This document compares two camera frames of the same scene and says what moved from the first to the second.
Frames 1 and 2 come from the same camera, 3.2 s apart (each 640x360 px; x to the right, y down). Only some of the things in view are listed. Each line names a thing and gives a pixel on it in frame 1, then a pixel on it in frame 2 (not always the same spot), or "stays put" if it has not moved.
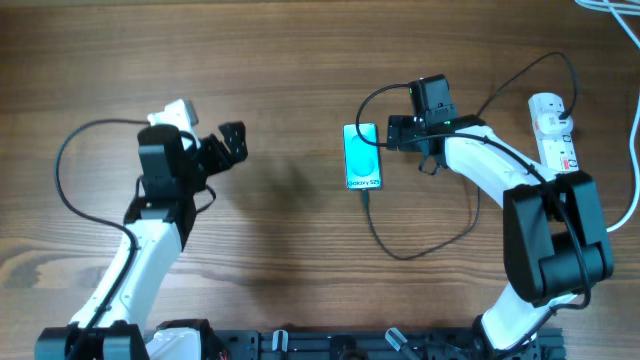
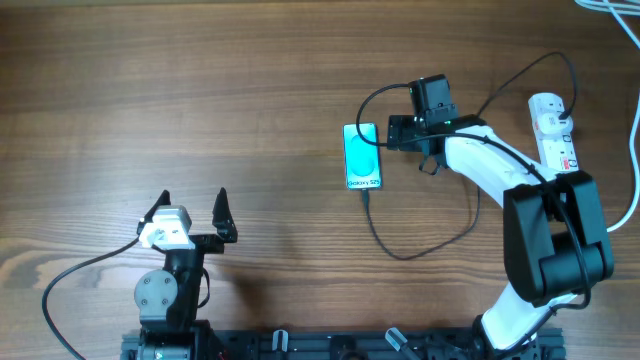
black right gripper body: x=407 y=129 stays put
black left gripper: x=222 y=159 -> x=212 y=244
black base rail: x=370 y=344 stays put
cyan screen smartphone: x=363 y=167 stays put
